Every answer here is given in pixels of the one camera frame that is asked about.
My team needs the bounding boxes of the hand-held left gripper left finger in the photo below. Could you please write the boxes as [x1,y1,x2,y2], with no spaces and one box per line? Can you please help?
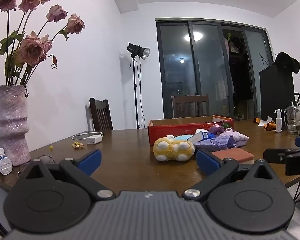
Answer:
[22,149,115,201]

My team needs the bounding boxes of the black studio light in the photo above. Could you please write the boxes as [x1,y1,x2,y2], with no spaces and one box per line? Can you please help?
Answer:
[127,42,150,60]

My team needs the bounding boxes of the bunch of dried pink roses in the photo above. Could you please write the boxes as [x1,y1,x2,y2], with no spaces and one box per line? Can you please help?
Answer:
[0,0,86,98]

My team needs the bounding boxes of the brown wooden chair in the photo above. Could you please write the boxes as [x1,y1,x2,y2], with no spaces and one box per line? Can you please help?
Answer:
[171,94,210,119]

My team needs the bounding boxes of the white spray bottle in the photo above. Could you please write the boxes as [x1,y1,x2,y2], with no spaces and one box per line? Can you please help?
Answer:
[274,109,283,133]

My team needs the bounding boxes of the white power adapter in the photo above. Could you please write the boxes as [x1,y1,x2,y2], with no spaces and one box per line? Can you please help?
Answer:
[87,135,102,145]

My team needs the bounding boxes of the pink speckled ceramic vase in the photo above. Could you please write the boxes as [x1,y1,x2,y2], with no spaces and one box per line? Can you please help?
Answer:
[0,85,31,167]

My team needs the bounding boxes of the blue and white small box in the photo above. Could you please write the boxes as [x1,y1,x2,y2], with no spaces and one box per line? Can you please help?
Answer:
[187,131,215,144]

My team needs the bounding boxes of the light blue face mask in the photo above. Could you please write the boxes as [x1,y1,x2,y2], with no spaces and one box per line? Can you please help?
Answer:
[174,134,194,142]

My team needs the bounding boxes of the lilac towel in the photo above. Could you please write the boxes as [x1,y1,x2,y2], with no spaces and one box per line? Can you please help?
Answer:
[220,128,250,147]

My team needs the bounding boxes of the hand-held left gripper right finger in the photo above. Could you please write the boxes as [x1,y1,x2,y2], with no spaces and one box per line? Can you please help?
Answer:
[182,149,278,202]

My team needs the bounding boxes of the dark framed sliding glass door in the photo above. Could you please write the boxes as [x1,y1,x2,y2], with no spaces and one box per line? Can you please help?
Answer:
[155,18,275,120]

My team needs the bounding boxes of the purple satin scrunchie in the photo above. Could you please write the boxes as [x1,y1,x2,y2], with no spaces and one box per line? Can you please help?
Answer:
[209,124,225,135]

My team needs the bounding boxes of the black cloth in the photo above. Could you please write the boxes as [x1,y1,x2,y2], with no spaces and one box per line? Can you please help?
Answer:
[275,52,300,75]

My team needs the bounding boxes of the red cardboard box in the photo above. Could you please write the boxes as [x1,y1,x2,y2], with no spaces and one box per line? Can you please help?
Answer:
[147,115,234,146]

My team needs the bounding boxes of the clear glass cup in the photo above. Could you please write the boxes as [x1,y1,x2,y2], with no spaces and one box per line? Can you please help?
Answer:
[287,106,300,134]

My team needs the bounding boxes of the hanging clothes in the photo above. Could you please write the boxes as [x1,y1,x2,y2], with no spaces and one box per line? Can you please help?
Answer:
[224,33,243,54]

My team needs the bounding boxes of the white charging cable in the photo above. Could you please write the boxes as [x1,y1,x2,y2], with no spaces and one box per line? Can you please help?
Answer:
[71,132,104,140]

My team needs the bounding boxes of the black paper bag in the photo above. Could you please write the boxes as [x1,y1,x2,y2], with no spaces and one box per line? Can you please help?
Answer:
[259,52,296,126]

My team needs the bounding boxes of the purple towel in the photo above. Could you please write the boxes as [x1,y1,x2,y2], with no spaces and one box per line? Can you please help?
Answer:
[192,135,237,152]

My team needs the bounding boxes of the brick red sponge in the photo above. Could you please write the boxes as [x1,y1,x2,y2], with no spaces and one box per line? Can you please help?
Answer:
[211,147,255,165]

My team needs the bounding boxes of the yellow plush toy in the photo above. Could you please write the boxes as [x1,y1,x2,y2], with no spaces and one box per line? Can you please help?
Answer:
[153,137,197,162]

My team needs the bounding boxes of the dark wooden chair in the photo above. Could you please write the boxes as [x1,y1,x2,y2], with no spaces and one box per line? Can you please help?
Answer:
[89,97,113,131]

